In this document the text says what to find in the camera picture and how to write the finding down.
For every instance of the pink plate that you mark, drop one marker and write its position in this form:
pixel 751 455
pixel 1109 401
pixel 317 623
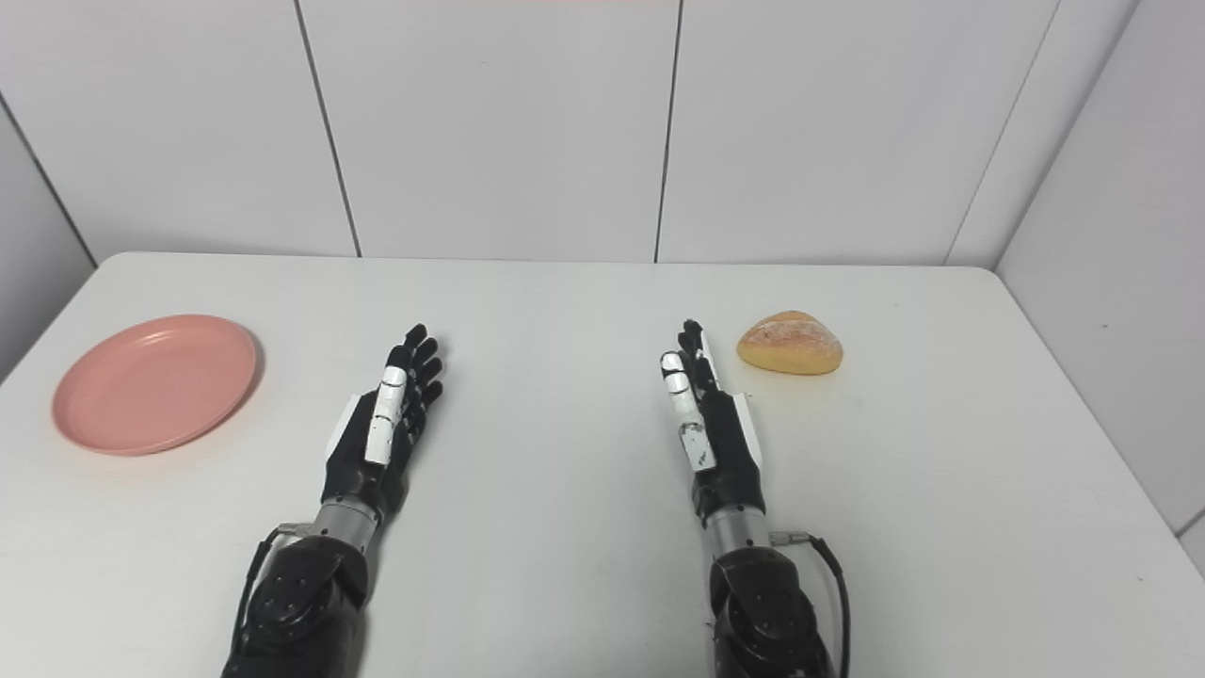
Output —
pixel 155 384

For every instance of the bread roll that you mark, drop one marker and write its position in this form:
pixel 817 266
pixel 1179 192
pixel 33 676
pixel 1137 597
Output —
pixel 791 344

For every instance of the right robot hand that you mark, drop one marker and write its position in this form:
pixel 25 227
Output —
pixel 725 443

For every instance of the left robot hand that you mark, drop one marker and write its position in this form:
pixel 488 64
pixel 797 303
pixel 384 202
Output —
pixel 377 443

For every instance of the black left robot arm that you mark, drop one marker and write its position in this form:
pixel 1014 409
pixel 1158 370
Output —
pixel 306 593

